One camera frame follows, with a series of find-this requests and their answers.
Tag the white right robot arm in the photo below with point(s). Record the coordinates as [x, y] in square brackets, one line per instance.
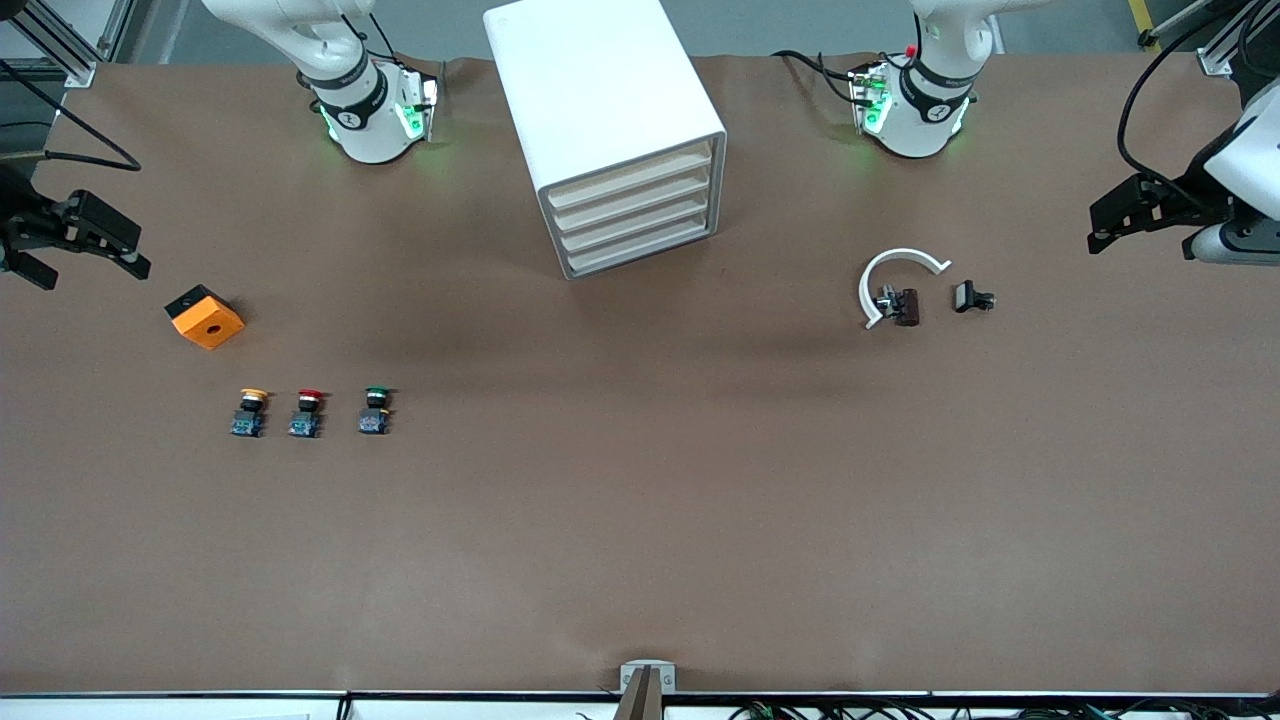
[360, 130]

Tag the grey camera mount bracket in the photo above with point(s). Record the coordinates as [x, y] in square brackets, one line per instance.
[647, 680]

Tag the green push button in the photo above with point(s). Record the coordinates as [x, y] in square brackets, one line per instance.
[374, 412]

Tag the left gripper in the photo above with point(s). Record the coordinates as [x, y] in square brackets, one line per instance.
[1187, 197]

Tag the small black clip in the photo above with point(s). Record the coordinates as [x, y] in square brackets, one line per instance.
[967, 296]

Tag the brown table cover sheet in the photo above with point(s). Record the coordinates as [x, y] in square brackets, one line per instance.
[640, 500]

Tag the red push button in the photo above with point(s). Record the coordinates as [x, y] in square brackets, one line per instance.
[306, 412]

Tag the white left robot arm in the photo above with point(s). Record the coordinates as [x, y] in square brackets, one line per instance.
[930, 130]

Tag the white curved plastic bracket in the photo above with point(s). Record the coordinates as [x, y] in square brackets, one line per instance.
[905, 254]

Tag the orange box with hole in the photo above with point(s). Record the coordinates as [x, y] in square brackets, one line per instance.
[205, 318]

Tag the aluminium frame profile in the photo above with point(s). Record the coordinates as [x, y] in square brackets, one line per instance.
[1225, 40]
[60, 40]

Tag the small brown block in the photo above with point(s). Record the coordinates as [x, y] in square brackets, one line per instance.
[905, 306]

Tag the yellow push button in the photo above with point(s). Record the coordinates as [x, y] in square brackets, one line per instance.
[249, 412]

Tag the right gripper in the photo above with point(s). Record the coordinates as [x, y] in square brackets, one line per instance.
[22, 229]

